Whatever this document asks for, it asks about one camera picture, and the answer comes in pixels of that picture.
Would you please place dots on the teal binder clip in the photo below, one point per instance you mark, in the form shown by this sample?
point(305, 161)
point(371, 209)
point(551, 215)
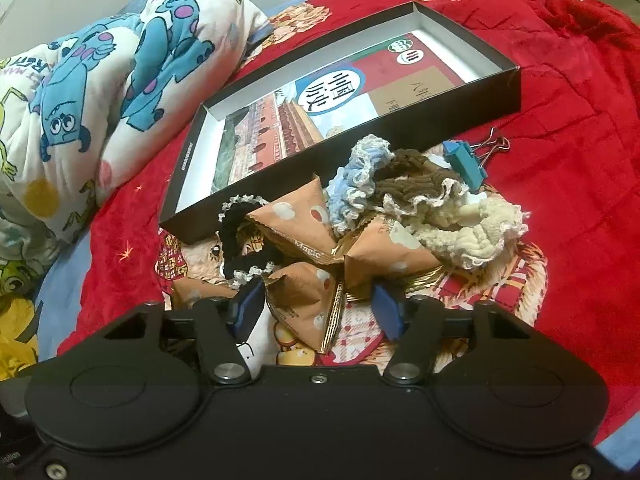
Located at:
point(462, 159)

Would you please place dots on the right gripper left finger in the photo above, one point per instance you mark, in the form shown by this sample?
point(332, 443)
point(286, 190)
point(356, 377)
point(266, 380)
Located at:
point(220, 325)

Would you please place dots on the black shallow cardboard box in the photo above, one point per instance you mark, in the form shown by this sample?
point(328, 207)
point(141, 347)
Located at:
point(190, 210)

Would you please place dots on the red plush blanket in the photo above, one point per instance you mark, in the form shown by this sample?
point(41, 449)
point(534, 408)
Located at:
point(573, 165)

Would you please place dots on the white monster cartoon quilt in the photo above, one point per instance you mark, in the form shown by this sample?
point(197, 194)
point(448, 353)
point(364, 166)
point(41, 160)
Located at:
point(83, 115)

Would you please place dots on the cream crochet scrunchie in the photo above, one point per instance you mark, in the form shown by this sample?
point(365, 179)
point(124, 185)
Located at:
point(466, 229)

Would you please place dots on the black crochet scrunchie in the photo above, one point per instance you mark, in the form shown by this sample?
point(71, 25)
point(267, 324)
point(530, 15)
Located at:
point(239, 268)

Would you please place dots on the light blue crochet scrunchie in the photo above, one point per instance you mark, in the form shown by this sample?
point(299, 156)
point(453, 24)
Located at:
point(347, 194)

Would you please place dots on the Chinese history textbook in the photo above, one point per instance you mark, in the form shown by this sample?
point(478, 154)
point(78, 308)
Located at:
point(365, 85)

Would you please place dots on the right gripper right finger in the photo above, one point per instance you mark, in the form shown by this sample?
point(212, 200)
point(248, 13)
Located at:
point(415, 325)

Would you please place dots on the brown triangular snack packet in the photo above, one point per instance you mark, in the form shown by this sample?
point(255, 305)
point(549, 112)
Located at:
point(308, 301)
point(384, 248)
point(298, 224)

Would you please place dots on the brown crochet scrunchie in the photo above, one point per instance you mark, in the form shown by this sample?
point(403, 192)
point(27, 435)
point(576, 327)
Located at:
point(410, 174)

